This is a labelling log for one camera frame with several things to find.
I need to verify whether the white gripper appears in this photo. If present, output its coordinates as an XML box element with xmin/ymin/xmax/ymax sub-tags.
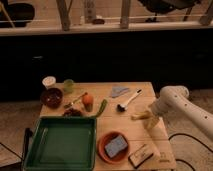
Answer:
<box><xmin>143</xmin><ymin>101</ymin><xmax>166</xmax><ymax>130</ymax></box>

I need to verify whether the yellow banana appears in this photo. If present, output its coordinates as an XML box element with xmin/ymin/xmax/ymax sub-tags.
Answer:
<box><xmin>131</xmin><ymin>111</ymin><xmax>151</xmax><ymax>120</ymax></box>

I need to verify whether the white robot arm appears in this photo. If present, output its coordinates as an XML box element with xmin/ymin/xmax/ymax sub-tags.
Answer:
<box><xmin>148</xmin><ymin>85</ymin><xmax>213</xmax><ymax>141</ymax></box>

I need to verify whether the green plastic tray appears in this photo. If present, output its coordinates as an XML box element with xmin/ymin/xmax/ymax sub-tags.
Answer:
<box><xmin>24</xmin><ymin>117</ymin><xmax>97</xmax><ymax>171</ymax></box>

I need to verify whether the wooden block eraser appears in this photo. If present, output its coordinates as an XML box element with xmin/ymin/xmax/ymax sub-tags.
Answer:
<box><xmin>128</xmin><ymin>144</ymin><xmax>154</xmax><ymax>169</ymax></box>

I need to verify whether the blue sponge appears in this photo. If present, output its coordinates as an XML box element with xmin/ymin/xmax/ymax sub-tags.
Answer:
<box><xmin>105</xmin><ymin>135</ymin><xmax>128</xmax><ymax>158</ymax></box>

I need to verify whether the orange bowl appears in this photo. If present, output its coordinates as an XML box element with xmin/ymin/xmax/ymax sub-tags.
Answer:
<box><xmin>97</xmin><ymin>131</ymin><xmax>130</xmax><ymax>164</ymax></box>

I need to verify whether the grey folded cloth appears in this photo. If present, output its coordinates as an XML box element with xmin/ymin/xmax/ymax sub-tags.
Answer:
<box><xmin>110</xmin><ymin>86</ymin><xmax>130</xmax><ymax>98</ymax></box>

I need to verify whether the green chili pepper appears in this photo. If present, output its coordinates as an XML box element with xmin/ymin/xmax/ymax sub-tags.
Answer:
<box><xmin>93</xmin><ymin>99</ymin><xmax>108</xmax><ymax>117</ymax></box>

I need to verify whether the orange carrot toy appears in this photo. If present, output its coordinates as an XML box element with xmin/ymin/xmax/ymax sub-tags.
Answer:
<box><xmin>82</xmin><ymin>94</ymin><xmax>94</xmax><ymax>112</ymax></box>

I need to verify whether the metal fork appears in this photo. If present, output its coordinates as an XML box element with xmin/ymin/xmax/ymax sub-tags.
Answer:
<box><xmin>64</xmin><ymin>92</ymin><xmax>87</xmax><ymax>109</ymax></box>

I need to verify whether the dark brown round object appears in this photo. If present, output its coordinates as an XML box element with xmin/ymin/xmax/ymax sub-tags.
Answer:
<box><xmin>63</xmin><ymin>108</ymin><xmax>83</xmax><ymax>116</ymax></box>

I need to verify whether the green cup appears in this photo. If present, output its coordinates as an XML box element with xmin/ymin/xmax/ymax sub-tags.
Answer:
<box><xmin>63</xmin><ymin>79</ymin><xmax>74</xmax><ymax>93</ymax></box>

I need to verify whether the dark red bowl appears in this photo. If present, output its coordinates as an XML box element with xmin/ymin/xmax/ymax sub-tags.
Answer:
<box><xmin>40</xmin><ymin>88</ymin><xmax>63</xmax><ymax>109</ymax></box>

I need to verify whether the black cable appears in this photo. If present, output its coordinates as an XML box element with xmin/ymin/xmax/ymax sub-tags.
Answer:
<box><xmin>168</xmin><ymin>132</ymin><xmax>213</xmax><ymax>171</ymax></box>

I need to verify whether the white handled dish brush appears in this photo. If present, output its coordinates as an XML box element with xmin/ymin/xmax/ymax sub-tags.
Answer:
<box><xmin>117</xmin><ymin>89</ymin><xmax>142</xmax><ymax>112</ymax></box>

